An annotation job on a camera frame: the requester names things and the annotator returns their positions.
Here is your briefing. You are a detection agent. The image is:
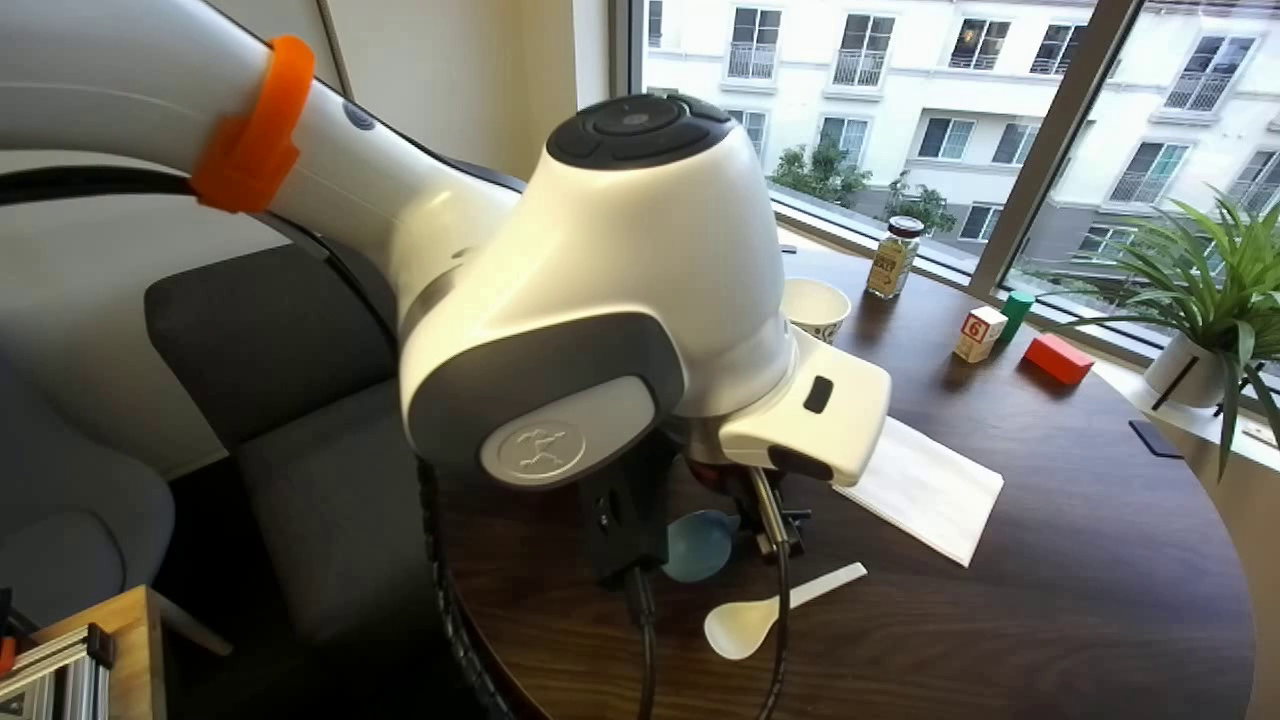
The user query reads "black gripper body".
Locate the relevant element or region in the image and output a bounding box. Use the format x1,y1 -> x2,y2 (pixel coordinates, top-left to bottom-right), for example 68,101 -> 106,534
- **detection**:
679,447 -> 818,530

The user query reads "printed paper cup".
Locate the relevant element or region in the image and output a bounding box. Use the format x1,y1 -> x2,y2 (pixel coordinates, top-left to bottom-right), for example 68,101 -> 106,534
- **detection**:
778,275 -> 855,345

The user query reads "light wooden cabinet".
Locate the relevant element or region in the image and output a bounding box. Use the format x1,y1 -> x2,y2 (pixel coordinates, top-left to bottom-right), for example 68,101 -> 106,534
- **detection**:
25,584 -> 173,720

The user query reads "white apartment building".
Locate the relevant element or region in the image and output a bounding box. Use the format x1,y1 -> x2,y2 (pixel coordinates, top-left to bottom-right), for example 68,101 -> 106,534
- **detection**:
638,0 -> 1280,272

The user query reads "green potted plant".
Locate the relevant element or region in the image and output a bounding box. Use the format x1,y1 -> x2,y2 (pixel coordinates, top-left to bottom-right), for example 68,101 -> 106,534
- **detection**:
1050,196 -> 1280,476

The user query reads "white toy block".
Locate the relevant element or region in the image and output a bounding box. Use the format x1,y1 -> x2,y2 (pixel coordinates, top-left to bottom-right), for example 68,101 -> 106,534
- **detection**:
951,305 -> 1010,367

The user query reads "dark grey sofa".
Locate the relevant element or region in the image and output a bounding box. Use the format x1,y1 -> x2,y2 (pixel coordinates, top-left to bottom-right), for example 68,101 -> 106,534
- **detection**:
138,235 -> 450,652

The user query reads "red toy block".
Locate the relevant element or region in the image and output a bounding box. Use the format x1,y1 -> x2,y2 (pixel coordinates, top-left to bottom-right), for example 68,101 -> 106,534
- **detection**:
1019,331 -> 1097,392

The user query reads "white paper napkin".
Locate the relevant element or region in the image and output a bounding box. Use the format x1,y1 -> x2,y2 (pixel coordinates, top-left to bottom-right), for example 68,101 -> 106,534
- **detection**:
834,411 -> 1007,571

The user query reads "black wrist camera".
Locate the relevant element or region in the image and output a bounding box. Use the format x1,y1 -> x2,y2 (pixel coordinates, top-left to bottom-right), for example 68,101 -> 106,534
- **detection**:
577,435 -> 679,589

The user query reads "blue-grey chair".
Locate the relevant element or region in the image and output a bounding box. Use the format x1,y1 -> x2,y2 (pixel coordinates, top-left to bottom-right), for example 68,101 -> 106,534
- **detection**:
0,358 -> 181,634

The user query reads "aluminium rail frame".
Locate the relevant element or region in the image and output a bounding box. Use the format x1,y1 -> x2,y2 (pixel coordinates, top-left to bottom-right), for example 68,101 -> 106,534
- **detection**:
0,621 -> 114,720

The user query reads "blue measuring spoon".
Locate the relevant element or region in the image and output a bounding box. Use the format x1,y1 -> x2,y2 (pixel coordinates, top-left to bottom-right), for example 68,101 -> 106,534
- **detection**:
660,503 -> 742,589

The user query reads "grey window frame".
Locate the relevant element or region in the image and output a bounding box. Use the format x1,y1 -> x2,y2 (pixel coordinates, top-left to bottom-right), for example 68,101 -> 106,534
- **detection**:
608,0 -> 1280,367

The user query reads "white plastic spoon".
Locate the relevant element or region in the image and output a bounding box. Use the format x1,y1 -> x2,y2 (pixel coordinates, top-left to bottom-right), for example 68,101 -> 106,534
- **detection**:
701,559 -> 870,665

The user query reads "white plant pot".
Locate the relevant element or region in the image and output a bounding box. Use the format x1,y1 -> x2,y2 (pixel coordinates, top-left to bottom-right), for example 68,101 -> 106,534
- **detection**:
1140,331 -> 1236,416

